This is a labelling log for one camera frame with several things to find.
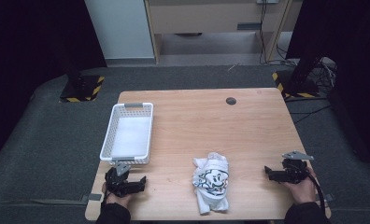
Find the white cabinet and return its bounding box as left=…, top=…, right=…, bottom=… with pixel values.
left=84, top=0, right=156, bottom=60

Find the black hanging cable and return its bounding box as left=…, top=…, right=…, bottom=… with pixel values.
left=259, top=2, right=296, bottom=67

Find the grey table edge bracket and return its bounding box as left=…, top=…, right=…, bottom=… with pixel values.
left=79, top=193, right=103, bottom=203

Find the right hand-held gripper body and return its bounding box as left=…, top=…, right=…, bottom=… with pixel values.
left=279, top=150, right=316, bottom=185

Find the bundle of cables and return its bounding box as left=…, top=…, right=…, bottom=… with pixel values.
left=310, top=56, right=338, bottom=94

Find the white printed t-shirt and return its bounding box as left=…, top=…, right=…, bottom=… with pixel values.
left=192, top=151, right=231, bottom=216

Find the black curtain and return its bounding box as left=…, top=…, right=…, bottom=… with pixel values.
left=0, top=0, right=108, bottom=171
left=285, top=0, right=370, bottom=171

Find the person's left hand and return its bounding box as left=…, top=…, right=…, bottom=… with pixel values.
left=101, top=183, right=135, bottom=209

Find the white perforated plastic basket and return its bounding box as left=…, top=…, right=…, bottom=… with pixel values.
left=99, top=102, right=154, bottom=166

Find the light wooden desk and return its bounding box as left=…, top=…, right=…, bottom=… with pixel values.
left=144, top=0, right=295, bottom=63

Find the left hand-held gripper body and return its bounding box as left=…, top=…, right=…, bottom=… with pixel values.
left=104, top=161, right=136, bottom=198

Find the black floor cable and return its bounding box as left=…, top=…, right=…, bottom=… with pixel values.
left=289, top=105, right=333, bottom=124

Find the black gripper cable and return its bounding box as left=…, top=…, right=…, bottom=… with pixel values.
left=307, top=173, right=328, bottom=213

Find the black stand with striped base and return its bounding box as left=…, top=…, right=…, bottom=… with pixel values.
left=271, top=46, right=321, bottom=99
left=59, top=55, right=106, bottom=104

